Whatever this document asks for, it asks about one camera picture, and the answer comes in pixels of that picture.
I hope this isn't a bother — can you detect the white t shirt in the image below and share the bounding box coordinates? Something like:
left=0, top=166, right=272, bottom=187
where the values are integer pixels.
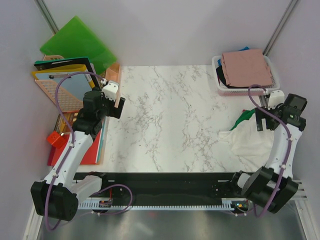
left=218, top=118, right=274, bottom=168

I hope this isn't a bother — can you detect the pink t shirt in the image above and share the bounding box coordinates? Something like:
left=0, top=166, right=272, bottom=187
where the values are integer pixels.
left=221, top=49, right=273, bottom=88

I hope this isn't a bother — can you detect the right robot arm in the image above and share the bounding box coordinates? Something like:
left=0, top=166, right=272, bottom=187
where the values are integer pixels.
left=229, top=93, right=308, bottom=217

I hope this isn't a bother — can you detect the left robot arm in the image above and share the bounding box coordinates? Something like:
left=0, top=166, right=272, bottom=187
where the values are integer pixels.
left=30, top=90, right=126, bottom=221

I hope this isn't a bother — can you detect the green t shirt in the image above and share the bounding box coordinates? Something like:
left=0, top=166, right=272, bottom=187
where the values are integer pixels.
left=230, top=109, right=256, bottom=131

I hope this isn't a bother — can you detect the orange desk organizer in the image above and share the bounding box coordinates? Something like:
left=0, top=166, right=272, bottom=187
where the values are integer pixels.
left=105, top=62, right=122, bottom=108

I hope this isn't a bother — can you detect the blue clipboard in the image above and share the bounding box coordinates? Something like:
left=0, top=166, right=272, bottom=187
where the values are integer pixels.
left=32, top=71, right=95, bottom=101

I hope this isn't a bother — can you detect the pink file rack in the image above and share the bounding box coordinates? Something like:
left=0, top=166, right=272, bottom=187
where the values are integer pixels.
left=33, top=54, right=86, bottom=113

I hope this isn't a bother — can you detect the white laundry basket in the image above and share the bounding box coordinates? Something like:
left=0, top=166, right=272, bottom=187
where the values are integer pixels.
left=211, top=55, right=281, bottom=97

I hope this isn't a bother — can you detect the brown book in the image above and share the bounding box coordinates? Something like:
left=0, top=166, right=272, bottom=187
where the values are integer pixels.
left=53, top=112, right=79, bottom=134

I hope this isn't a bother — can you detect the red folder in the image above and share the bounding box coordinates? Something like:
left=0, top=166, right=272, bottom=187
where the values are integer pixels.
left=47, top=119, right=109, bottom=166

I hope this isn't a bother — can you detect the black t shirt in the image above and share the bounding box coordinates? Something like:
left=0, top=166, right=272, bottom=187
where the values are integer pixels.
left=215, top=65, right=266, bottom=90

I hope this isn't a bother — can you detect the yellow folder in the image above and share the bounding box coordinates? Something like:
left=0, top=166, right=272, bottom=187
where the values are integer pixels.
left=31, top=64, right=100, bottom=87

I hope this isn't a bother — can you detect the black folder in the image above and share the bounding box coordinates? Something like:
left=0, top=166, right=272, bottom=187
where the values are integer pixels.
left=33, top=57, right=94, bottom=73

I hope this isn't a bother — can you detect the red cube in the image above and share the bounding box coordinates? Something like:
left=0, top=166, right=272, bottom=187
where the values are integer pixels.
left=46, top=131, right=67, bottom=149

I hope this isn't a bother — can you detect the green plastic folder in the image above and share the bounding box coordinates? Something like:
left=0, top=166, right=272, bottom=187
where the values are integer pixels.
left=40, top=16, right=117, bottom=74

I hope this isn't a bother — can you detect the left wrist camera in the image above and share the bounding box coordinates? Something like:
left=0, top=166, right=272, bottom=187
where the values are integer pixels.
left=102, top=80, right=119, bottom=102

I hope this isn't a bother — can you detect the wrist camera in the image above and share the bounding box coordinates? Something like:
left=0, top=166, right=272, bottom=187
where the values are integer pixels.
left=102, top=80, right=119, bottom=102
left=267, top=90, right=285, bottom=110

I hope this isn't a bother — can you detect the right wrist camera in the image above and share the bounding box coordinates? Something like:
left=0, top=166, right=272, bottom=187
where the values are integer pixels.
left=267, top=90, right=285, bottom=110

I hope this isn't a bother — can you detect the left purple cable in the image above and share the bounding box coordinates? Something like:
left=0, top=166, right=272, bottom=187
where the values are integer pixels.
left=43, top=71, right=133, bottom=231

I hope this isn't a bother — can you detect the aluminium frame rail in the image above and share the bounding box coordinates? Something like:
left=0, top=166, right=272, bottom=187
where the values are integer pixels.
left=291, top=180, right=307, bottom=201

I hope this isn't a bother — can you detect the white cable duct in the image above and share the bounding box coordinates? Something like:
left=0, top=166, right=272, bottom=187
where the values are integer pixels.
left=78, top=197, right=246, bottom=211

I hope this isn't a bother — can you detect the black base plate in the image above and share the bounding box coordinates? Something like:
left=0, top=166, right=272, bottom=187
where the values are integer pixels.
left=72, top=170, right=251, bottom=207

